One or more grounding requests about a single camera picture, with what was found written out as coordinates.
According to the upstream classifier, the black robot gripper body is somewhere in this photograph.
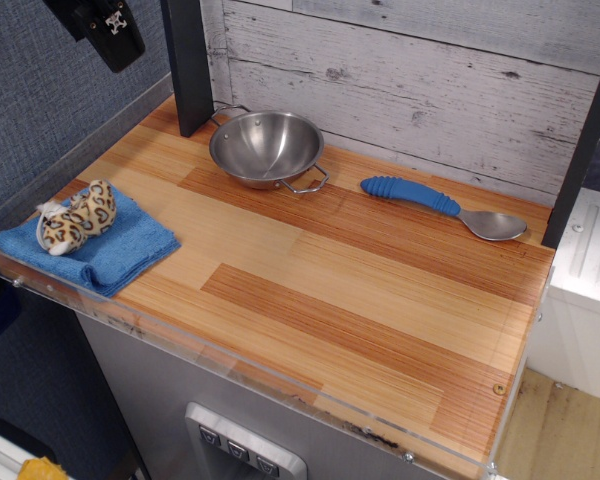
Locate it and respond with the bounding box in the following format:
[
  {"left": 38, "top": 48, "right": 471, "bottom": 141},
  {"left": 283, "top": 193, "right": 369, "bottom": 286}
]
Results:
[{"left": 45, "top": 0, "right": 145, "bottom": 73}]

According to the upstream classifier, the stainless steel colander bowl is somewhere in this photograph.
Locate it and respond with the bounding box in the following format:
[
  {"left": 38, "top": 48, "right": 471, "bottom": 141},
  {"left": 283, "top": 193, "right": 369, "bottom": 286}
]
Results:
[{"left": 209, "top": 105, "right": 330, "bottom": 194}]

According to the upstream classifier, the leopard print plush toy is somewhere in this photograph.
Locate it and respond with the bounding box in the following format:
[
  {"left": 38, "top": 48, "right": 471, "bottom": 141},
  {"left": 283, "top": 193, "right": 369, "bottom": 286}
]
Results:
[{"left": 36, "top": 180, "right": 117, "bottom": 256}]

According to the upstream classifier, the folded blue cloth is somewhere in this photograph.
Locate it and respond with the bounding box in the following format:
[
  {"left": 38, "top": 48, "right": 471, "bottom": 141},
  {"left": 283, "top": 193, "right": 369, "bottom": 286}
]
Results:
[{"left": 0, "top": 189, "right": 180, "bottom": 297}]

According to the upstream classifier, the clear acrylic table guard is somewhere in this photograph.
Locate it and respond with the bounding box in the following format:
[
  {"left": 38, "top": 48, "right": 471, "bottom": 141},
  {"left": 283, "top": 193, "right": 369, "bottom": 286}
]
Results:
[{"left": 0, "top": 100, "right": 553, "bottom": 479}]

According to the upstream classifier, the silver dispenser panel with buttons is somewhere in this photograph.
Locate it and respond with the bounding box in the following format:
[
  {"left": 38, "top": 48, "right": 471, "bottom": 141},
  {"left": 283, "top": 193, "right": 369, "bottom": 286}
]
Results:
[{"left": 185, "top": 402, "right": 308, "bottom": 479}]

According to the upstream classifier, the yellow object bottom left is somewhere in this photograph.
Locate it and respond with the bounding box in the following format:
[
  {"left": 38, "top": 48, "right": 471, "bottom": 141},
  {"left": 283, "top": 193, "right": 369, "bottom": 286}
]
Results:
[{"left": 17, "top": 457, "right": 69, "bottom": 480}]

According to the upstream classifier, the white cabinet on right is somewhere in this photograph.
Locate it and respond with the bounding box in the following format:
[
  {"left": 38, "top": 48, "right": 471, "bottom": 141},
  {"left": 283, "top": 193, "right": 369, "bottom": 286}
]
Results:
[{"left": 527, "top": 188, "right": 600, "bottom": 398}]

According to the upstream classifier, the dark grey vertical post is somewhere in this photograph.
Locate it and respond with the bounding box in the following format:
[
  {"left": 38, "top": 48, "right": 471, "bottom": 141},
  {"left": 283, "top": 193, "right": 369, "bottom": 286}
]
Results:
[{"left": 161, "top": 0, "right": 214, "bottom": 137}]

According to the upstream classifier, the blue handled metal spoon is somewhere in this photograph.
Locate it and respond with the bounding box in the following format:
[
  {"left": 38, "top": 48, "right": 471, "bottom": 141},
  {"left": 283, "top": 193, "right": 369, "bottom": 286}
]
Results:
[{"left": 360, "top": 176, "right": 527, "bottom": 241}]

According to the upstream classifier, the dark right vertical post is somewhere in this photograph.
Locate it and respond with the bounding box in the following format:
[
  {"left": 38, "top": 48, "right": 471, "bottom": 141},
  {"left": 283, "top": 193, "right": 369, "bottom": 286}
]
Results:
[{"left": 542, "top": 80, "right": 600, "bottom": 249}]

